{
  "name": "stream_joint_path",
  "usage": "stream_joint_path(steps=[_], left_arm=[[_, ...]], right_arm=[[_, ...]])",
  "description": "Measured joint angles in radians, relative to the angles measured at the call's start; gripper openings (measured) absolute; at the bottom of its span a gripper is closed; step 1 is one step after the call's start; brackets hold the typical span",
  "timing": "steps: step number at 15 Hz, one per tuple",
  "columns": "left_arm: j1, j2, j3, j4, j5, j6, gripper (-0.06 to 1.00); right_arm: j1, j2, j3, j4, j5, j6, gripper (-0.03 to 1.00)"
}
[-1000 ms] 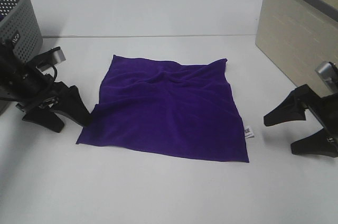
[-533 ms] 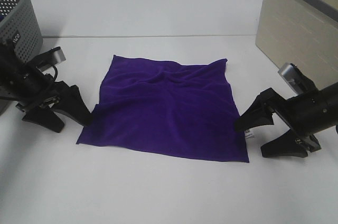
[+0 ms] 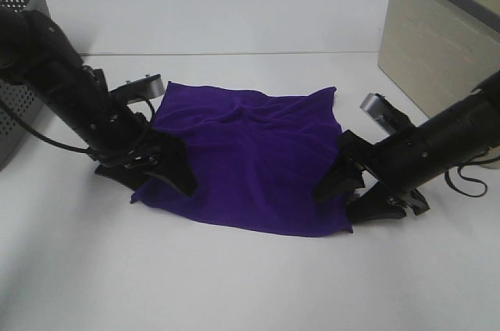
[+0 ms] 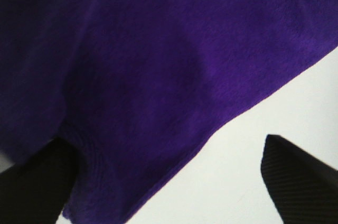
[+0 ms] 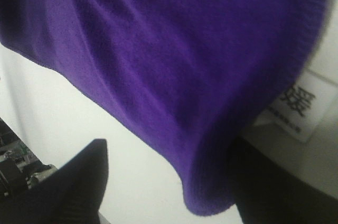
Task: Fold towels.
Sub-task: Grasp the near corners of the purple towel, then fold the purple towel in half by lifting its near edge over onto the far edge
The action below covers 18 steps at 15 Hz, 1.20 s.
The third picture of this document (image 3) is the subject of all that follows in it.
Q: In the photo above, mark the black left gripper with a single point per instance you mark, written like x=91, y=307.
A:
x=157, y=155

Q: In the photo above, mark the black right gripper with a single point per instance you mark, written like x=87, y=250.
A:
x=385, y=200

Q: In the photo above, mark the purple microfiber towel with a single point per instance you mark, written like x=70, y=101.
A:
x=256, y=159

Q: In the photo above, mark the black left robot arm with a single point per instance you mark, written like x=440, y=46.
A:
x=35, y=53

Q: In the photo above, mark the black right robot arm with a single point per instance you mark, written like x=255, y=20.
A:
x=410, y=156

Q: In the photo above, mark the beige plastic storage bin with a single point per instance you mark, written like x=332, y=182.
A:
x=438, y=51

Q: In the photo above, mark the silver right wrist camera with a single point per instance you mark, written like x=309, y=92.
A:
x=384, y=114

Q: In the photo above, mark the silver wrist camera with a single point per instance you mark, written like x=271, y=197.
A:
x=147, y=88
x=384, y=114

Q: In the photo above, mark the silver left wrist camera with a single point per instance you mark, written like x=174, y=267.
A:
x=147, y=88

